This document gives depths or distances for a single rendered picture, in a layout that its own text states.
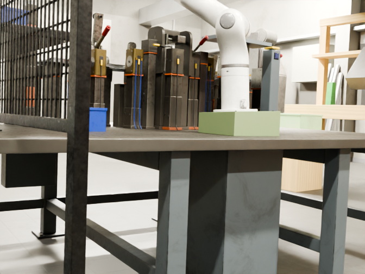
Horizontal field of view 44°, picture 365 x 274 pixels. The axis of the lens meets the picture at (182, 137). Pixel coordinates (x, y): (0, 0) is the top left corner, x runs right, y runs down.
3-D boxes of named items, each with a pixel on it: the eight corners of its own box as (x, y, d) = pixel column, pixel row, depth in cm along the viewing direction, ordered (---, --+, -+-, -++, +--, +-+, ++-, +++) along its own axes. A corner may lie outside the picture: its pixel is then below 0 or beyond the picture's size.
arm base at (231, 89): (266, 111, 190) (266, 67, 189) (229, 111, 181) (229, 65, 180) (240, 112, 207) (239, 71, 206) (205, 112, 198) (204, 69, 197)
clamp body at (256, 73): (256, 130, 274) (259, 69, 272) (271, 131, 265) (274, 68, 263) (247, 129, 270) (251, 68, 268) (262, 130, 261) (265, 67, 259)
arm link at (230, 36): (251, 69, 196) (251, 13, 195) (241, 64, 179) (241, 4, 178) (225, 70, 201) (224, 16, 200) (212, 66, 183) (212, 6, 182)
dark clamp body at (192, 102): (188, 129, 238) (190, 56, 236) (202, 130, 229) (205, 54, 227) (176, 129, 234) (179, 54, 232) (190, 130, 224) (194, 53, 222)
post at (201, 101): (199, 129, 238) (202, 53, 236) (205, 129, 234) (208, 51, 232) (192, 129, 235) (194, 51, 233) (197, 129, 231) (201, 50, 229)
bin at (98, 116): (95, 130, 181) (96, 107, 180) (107, 131, 173) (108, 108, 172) (69, 130, 174) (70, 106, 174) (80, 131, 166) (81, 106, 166)
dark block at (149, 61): (146, 128, 220) (150, 41, 218) (155, 129, 214) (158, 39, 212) (138, 128, 217) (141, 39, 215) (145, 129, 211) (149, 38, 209)
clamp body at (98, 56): (99, 128, 210) (101, 51, 208) (108, 129, 202) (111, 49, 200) (86, 128, 206) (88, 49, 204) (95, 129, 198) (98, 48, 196)
